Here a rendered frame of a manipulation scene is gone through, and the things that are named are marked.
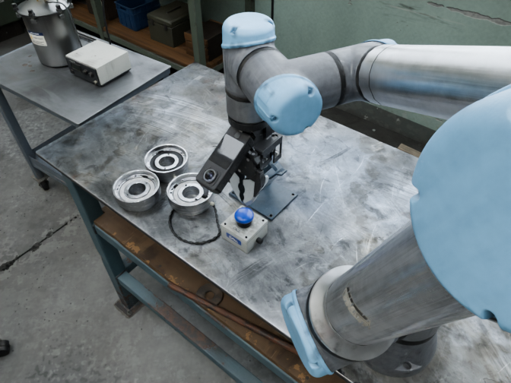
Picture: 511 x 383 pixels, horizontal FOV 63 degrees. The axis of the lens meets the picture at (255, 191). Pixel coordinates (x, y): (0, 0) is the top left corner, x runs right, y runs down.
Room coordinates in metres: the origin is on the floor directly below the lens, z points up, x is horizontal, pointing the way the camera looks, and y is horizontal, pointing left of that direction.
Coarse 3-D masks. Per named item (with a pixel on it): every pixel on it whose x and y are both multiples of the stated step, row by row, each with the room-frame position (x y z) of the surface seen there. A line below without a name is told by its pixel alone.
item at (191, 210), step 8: (184, 176) 0.70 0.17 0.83; (192, 176) 0.70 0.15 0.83; (176, 184) 0.68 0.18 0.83; (192, 184) 0.68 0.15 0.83; (168, 192) 0.64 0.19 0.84; (184, 192) 0.66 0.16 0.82; (192, 192) 0.67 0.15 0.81; (200, 192) 0.65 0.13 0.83; (168, 200) 0.63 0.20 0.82; (184, 200) 0.63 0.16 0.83; (192, 200) 0.63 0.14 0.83; (208, 200) 0.62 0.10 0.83; (176, 208) 0.61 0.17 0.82; (184, 208) 0.60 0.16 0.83; (192, 208) 0.60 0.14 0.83; (200, 208) 0.60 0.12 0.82
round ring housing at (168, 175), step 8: (168, 144) 0.80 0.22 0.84; (152, 152) 0.78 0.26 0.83; (184, 152) 0.78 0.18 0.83; (144, 160) 0.74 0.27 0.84; (160, 160) 0.77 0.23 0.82; (168, 160) 0.78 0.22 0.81; (176, 160) 0.76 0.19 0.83; (184, 160) 0.76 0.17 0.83; (160, 168) 0.73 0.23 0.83; (168, 168) 0.73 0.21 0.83; (184, 168) 0.73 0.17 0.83; (160, 176) 0.70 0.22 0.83; (168, 176) 0.70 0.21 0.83; (176, 176) 0.71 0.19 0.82
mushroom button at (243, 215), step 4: (240, 208) 0.56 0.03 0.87; (244, 208) 0.56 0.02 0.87; (248, 208) 0.56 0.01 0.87; (236, 212) 0.55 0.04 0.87; (240, 212) 0.55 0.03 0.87; (244, 212) 0.55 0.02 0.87; (248, 212) 0.55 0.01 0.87; (252, 212) 0.55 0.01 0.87; (236, 216) 0.54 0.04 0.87; (240, 216) 0.54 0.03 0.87; (244, 216) 0.54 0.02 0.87; (248, 216) 0.54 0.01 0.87; (252, 216) 0.54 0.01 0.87; (236, 220) 0.54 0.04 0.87; (240, 220) 0.53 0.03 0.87; (244, 220) 0.53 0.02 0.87; (248, 220) 0.53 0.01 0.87
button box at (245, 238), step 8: (232, 216) 0.57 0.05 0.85; (256, 216) 0.57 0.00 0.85; (224, 224) 0.54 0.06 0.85; (232, 224) 0.54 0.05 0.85; (240, 224) 0.54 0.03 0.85; (248, 224) 0.54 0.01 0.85; (256, 224) 0.54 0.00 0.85; (264, 224) 0.54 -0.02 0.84; (224, 232) 0.54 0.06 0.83; (232, 232) 0.52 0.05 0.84; (240, 232) 0.52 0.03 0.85; (248, 232) 0.52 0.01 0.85; (256, 232) 0.52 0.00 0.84; (264, 232) 0.55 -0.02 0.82; (232, 240) 0.52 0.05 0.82; (240, 240) 0.51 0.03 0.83; (248, 240) 0.50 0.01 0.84; (256, 240) 0.52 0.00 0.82; (240, 248) 0.51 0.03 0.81; (248, 248) 0.50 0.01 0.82
